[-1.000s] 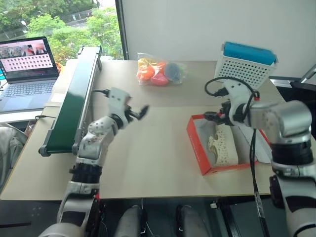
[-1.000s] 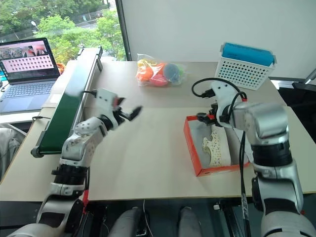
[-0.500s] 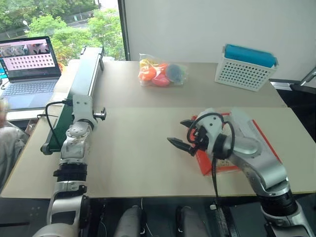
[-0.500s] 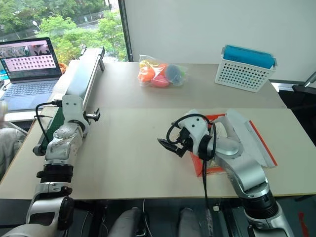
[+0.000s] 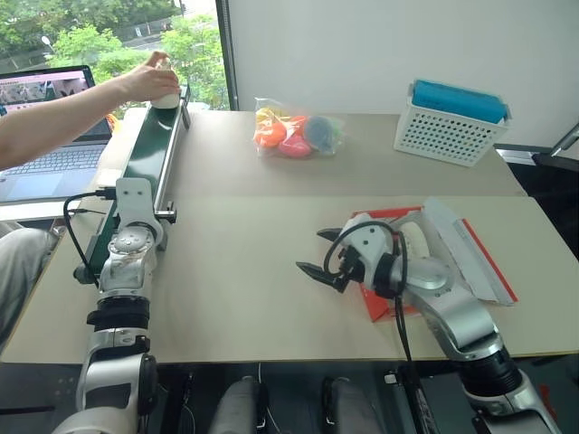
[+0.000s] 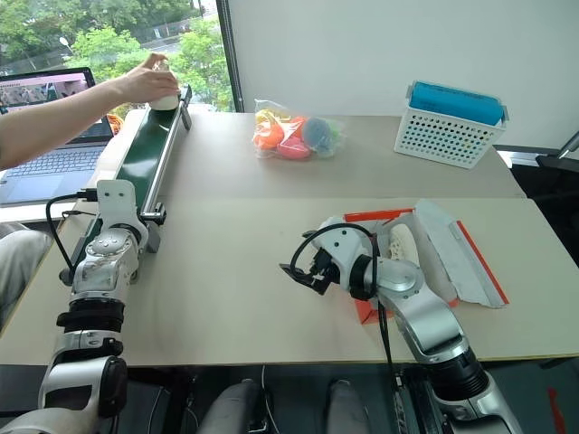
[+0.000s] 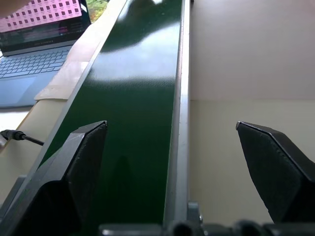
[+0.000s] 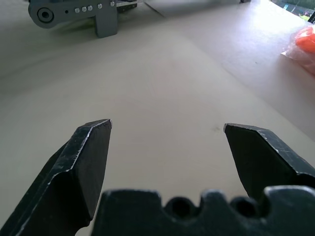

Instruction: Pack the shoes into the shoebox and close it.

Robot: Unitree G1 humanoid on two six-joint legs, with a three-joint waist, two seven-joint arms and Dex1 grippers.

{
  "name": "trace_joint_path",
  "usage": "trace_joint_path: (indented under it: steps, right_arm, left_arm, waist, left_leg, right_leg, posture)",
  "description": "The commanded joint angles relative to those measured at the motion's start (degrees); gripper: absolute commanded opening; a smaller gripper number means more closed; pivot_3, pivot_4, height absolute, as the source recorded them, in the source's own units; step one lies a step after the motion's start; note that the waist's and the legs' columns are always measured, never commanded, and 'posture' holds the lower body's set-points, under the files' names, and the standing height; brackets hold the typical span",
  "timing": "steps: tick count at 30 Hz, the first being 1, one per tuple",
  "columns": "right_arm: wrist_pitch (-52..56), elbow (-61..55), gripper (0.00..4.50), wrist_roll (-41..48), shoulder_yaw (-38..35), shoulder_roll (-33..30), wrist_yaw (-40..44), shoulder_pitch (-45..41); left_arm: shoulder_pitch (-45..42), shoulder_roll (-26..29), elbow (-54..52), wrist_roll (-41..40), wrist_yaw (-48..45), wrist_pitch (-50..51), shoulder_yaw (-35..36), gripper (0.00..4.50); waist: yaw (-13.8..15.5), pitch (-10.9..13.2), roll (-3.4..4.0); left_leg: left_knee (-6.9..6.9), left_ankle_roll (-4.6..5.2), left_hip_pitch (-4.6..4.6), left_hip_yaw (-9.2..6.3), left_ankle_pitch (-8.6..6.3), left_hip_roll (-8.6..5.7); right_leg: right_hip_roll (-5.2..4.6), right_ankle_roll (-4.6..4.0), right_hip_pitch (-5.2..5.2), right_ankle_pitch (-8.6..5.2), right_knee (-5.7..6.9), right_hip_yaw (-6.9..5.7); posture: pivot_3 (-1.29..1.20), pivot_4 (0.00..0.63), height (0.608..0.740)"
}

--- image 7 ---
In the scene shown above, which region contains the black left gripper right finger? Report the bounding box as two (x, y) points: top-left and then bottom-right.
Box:
(235, 121), (315, 224)

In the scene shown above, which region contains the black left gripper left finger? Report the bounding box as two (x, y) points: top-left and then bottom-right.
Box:
(0, 120), (108, 236)

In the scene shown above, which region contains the green conveyor belt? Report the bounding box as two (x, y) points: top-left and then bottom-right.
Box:
(39, 0), (184, 226)

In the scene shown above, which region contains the grey laptop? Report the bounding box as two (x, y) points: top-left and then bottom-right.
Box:
(0, 0), (92, 109)

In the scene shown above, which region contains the black cable plug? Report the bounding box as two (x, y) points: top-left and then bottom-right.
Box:
(0, 129), (45, 146)

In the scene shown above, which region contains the grey conveyor bracket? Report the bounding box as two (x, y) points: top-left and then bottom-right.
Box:
(187, 201), (204, 231)

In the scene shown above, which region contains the silver conveyor side rail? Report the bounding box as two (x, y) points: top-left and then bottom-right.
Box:
(0, 0), (129, 219)
(162, 0), (194, 226)

